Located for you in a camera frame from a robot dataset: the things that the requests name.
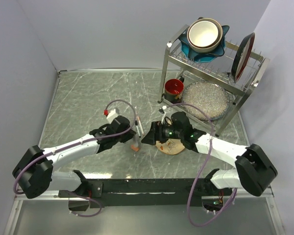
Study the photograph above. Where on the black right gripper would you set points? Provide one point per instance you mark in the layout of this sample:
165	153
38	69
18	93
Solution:
156	133

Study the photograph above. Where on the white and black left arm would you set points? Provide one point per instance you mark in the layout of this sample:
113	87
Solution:
36	172

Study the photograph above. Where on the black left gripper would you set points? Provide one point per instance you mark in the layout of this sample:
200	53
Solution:
130	135

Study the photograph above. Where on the white marker with black tip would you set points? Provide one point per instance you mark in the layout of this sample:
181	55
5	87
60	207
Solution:
138	129

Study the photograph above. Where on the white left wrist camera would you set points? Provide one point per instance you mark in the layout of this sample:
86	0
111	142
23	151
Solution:
111	114

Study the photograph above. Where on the grey marker with orange tip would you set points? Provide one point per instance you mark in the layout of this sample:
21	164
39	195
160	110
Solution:
136	142

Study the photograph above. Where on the cream bowl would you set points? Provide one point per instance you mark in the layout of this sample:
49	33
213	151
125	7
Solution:
204	35

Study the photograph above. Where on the white marker with pink end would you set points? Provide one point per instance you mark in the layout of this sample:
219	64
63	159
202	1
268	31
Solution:
140	125

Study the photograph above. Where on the blue wavy bowl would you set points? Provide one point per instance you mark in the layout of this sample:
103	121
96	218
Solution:
203	57

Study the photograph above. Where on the dark red-rimmed plate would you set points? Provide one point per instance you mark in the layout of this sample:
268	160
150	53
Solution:
242	56

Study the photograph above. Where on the speckled glass plate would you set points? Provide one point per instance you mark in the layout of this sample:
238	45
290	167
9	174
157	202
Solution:
205	100

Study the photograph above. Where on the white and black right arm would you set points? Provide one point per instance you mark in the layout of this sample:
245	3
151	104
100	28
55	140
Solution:
252	169

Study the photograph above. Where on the red and black mug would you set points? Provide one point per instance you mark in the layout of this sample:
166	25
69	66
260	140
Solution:
174	89

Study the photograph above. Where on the steel dish rack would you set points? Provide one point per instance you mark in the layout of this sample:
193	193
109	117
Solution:
218	72

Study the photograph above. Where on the tan decorated plate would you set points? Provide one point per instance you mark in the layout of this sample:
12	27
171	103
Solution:
170	147

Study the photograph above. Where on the black base beam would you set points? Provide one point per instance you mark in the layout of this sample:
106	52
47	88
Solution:
130	192

